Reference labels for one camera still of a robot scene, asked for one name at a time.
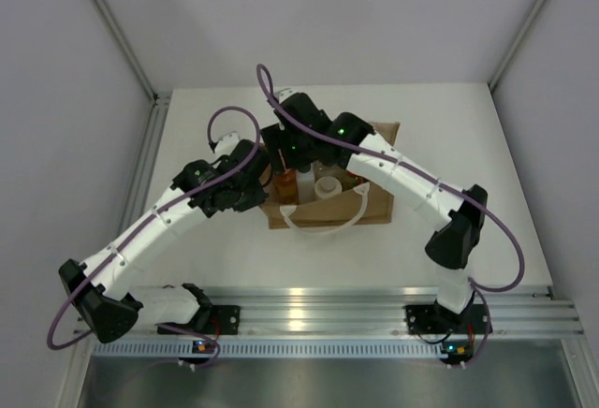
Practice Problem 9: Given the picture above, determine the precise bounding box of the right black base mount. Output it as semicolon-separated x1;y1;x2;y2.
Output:
405;303;490;336

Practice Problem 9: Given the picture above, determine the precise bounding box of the yellow bottle red cap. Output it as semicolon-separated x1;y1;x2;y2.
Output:
343;171;364;191

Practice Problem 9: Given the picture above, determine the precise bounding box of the round white jar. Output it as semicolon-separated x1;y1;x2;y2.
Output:
314;176;343;200

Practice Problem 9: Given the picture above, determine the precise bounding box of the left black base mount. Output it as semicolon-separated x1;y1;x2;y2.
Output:
167;305;241;336

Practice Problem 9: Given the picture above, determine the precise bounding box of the right aluminium frame post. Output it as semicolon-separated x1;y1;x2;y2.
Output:
487;0;550;95

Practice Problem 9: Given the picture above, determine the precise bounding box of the aluminium frame post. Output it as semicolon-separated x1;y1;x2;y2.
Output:
90;0;157;101
487;0;550;95

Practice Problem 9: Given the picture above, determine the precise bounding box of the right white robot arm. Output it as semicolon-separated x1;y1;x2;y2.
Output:
262;89;488;331

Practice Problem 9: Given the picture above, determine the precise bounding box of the aluminium mounting rail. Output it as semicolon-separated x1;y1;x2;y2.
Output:
206;287;584;339

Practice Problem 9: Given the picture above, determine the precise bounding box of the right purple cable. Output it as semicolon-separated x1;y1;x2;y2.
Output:
256;63;526;293

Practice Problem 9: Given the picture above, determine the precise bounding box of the slotted grey cable duct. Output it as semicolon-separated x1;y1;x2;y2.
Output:
93;338;465;359

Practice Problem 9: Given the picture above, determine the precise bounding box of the brown canvas tote bag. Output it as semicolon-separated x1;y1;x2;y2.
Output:
258;120;402;232

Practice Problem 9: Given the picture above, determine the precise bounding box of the orange bottle pink cap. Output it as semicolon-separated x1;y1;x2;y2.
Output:
272;169;299;205

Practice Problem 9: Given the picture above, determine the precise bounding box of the left aluminium frame post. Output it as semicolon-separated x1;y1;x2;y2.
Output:
90;0;157;101

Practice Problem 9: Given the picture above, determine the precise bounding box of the white bottle dark cap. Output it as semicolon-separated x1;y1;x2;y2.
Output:
296;169;315;205

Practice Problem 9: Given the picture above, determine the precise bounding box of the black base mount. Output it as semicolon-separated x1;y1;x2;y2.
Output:
405;303;490;336
167;305;241;336

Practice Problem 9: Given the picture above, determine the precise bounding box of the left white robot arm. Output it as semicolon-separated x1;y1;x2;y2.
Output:
58;139;270;343

